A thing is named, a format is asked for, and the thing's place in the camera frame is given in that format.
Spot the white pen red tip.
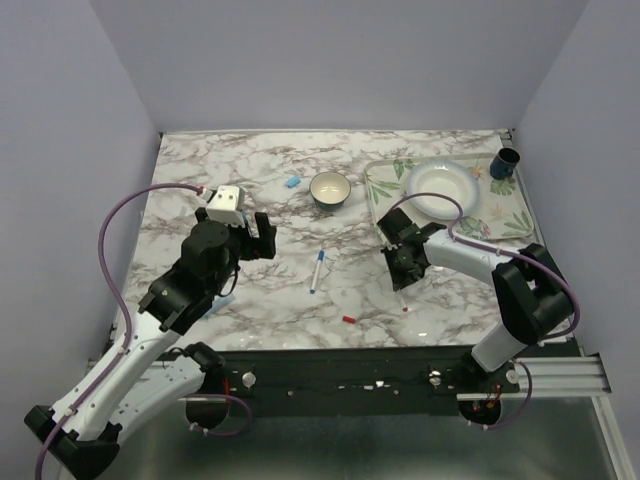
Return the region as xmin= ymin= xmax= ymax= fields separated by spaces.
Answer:
xmin=398 ymin=292 xmax=409 ymax=313

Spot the dark blue cup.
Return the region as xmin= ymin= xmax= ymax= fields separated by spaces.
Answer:
xmin=489 ymin=147 xmax=521 ymax=180

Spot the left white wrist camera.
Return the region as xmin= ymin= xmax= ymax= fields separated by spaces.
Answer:
xmin=205 ymin=185 xmax=246 ymax=227

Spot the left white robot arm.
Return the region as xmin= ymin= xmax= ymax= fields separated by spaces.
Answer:
xmin=24 ymin=209 xmax=277 ymax=479

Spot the purple cable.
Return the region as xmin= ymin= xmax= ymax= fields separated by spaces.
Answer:
xmin=32 ymin=182 xmax=211 ymax=479
xmin=384 ymin=192 xmax=584 ymax=431

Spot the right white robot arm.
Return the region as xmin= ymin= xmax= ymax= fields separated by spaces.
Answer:
xmin=377 ymin=208 xmax=580 ymax=392

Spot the light blue eraser block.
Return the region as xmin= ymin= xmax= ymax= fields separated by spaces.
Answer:
xmin=285 ymin=176 xmax=301 ymax=188

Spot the floral leaf serving tray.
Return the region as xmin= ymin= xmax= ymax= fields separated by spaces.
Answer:
xmin=364 ymin=153 xmax=534 ymax=243

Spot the white plate blue rim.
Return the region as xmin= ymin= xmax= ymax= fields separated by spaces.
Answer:
xmin=405 ymin=159 xmax=480 ymax=221

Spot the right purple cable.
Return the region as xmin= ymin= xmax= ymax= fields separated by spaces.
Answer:
xmin=384 ymin=192 xmax=584 ymax=431

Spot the white pen blue tip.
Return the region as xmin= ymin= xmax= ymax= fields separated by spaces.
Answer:
xmin=309 ymin=250 xmax=325 ymax=294

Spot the teal bowl cream inside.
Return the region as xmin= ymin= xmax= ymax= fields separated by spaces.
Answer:
xmin=309 ymin=172 xmax=351 ymax=212

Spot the aluminium rail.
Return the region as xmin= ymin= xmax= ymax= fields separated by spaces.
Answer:
xmin=457 ymin=353 xmax=612 ymax=401

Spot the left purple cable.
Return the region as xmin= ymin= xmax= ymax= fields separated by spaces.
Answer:
xmin=32 ymin=182 xmax=211 ymax=479

